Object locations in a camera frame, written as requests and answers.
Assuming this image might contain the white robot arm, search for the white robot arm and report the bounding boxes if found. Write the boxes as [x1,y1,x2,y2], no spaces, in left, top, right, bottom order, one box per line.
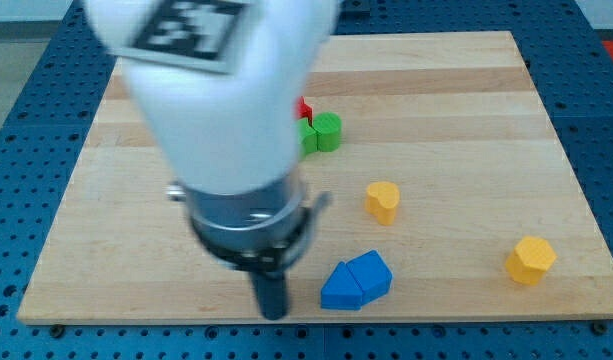
[84,0,340,320]

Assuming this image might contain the blue triangular block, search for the blue triangular block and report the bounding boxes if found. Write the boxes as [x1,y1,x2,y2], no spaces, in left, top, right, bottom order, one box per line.
[320,262,363,310]

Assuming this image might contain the red block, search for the red block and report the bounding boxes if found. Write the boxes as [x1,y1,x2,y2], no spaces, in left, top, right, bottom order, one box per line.
[296,96,313,125]

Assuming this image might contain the yellow hexagon block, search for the yellow hexagon block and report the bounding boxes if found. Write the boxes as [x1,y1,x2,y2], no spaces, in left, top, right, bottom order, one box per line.
[504,236,557,285]

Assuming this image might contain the black white fiducial tag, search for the black white fiducial tag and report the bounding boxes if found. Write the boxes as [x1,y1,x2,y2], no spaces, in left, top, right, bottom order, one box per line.
[112,0,259,74]

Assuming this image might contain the blue perforated table plate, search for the blue perforated table plate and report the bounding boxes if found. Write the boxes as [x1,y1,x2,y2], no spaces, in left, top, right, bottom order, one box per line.
[0,0,613,359]

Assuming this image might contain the grey metal wrist flange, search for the grey metal wrist flange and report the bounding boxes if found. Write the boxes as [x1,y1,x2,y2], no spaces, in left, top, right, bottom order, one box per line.
[166,171,332,273]

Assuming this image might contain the blue pentagon block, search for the blue pentagon block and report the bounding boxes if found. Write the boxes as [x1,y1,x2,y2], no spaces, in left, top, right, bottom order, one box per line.
[347,250,393,305]

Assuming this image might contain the wooden work board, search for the wooden work board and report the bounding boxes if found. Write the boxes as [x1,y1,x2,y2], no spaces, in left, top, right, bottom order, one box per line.
[17,32,613,325]

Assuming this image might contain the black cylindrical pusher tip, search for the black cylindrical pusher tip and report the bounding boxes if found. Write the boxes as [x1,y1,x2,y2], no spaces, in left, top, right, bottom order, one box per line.
[249,272,289,320]

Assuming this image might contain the green cylinder block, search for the green cylinder block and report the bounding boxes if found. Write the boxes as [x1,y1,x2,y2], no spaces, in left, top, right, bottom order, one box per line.
[312,112,342,152]

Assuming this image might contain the green angular block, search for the green angular block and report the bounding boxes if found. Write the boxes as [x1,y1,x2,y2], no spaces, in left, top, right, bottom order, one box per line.
[297,118,318,157]

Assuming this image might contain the yellow heart block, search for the yellow heart block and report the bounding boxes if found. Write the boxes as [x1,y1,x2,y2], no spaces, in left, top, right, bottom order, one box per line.
[364,181,400,226]

